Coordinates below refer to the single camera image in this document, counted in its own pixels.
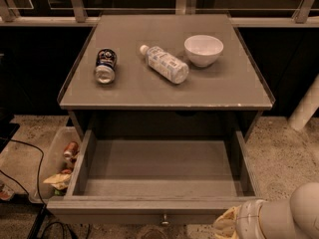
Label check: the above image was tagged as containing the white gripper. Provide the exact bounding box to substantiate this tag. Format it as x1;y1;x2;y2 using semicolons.
212;200;265;239

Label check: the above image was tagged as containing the grey top drawer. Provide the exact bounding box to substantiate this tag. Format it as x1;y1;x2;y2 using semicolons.
48;130;261;225

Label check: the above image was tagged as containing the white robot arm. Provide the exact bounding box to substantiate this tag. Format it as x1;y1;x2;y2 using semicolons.
213;182;319;239

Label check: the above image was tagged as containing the metal top drawer knob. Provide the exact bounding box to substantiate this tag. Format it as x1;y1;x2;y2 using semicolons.
160;214;169;226

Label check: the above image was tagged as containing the grey drawer cabinet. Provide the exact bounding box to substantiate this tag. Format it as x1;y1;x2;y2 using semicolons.
57;13;276;141

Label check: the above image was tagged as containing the white pillar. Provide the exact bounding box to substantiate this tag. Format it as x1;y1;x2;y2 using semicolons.
288;75;319;130

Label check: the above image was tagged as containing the clear plastic water bottle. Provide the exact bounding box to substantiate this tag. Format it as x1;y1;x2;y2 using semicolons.
140;45;189;85

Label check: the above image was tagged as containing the yellow snack bag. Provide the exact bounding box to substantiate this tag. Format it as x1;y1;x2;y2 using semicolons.
44;173;71;190

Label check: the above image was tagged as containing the orange can in bin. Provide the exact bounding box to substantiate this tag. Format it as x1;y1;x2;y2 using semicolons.
63;141;79;160

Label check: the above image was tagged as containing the white bowl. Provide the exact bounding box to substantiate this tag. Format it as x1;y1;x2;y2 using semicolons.
184;35;224;68

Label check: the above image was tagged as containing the clear plastic bin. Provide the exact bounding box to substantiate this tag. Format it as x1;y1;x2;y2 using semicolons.
29;126;81;203

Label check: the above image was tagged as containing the blue soda can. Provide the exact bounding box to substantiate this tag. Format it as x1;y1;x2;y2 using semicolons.
94;48;117;84

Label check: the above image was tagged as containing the red white object at left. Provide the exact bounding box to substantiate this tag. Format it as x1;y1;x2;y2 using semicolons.
0;182;15;201

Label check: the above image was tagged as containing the metal window railing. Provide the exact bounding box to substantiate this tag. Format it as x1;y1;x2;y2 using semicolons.
0;0;319;28

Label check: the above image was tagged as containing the black cable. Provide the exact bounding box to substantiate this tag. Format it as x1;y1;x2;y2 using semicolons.
0;136;92;239

